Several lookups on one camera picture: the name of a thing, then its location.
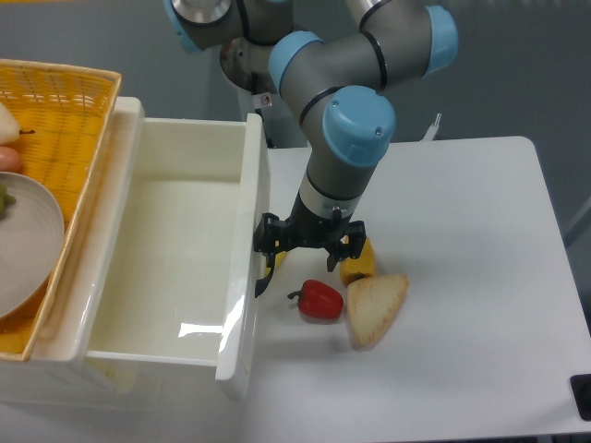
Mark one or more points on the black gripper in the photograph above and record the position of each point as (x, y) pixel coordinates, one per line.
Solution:
(340, 237)

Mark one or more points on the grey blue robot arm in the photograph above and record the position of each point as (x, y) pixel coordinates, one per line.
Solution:
(335, 92)

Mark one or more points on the white drawer cabinet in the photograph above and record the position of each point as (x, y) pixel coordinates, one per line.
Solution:
(59, 370)

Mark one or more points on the yellow banana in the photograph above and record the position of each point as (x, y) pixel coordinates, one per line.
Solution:
(279, 258)

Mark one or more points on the yellow bell pepper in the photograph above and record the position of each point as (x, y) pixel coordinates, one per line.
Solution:
(353, 269)

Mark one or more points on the red bell pepper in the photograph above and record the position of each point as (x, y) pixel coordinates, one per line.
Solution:
(318, 300)

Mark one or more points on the triangular bread slice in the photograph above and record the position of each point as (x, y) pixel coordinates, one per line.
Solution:
(372, 304)

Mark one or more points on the grey ribbed plate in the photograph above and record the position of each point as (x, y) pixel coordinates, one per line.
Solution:
(32, 234)

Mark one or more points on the yellow woven basket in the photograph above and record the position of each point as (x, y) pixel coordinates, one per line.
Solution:
(65, 112)

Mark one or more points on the black corner object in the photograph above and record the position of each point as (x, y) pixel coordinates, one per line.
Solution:
(581, 387)

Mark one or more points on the green grapes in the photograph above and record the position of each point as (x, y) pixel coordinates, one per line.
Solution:
(6, 199)

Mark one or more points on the pink peach fruit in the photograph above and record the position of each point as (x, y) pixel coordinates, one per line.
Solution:
(10, 160)

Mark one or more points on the white pear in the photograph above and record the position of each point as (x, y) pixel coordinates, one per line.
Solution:
(10, 130)

